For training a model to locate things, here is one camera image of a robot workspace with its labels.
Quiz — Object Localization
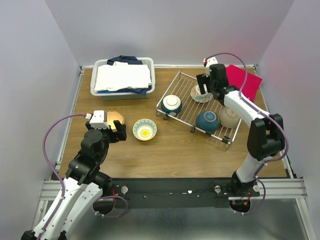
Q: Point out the white floral bowl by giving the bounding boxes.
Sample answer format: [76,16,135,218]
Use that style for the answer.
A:
[190,84,213,103]

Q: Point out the peach speckled bowl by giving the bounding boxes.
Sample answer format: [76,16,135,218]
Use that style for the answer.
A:
[106,111,125,131]

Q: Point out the yellow dotted bowl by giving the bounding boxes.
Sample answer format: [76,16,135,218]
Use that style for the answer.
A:
[132,118,158,141]

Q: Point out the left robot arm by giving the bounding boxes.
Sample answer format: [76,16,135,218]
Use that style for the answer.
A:
[21,120,129,240]

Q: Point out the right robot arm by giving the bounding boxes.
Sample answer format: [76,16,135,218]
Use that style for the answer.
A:
[196,63,289,196]

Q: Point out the pink folded cloth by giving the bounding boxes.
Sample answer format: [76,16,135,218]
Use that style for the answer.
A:
[226,65,263,102]

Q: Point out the blue glazed bowl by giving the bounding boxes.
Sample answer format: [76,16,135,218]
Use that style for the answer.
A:
[195,110,220,133]

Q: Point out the white plastic laundry basket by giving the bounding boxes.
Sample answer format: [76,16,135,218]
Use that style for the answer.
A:
[90,57,156,100]

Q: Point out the beige stoneware bowl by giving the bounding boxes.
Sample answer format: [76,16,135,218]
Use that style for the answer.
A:
[218,106,241,129]

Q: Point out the teal white bowl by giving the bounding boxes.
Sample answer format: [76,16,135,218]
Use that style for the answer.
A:
[161,94,183,116]

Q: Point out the white folded towel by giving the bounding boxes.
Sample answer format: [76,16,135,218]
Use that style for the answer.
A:
[94,64,152,93]

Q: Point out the dark blue clothing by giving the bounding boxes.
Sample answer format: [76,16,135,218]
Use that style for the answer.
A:
[107,55,146,92]

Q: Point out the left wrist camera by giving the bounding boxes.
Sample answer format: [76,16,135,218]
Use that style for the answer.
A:
[85,110,110,129]

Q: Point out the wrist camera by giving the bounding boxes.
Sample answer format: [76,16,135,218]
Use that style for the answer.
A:
[85,110,110,129]
[203,56,218,68]

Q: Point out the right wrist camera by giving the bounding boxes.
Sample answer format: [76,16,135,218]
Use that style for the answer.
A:
[203,56,218,68]

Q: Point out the silver wire dish rack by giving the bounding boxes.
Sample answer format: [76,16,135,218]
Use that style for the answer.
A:
[156,71,243,148]

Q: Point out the aluminium frame rail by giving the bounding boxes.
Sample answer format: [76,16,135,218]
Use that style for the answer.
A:
[32,66,86,229]

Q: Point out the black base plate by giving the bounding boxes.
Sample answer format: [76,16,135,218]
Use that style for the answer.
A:
[84,171,297,210]

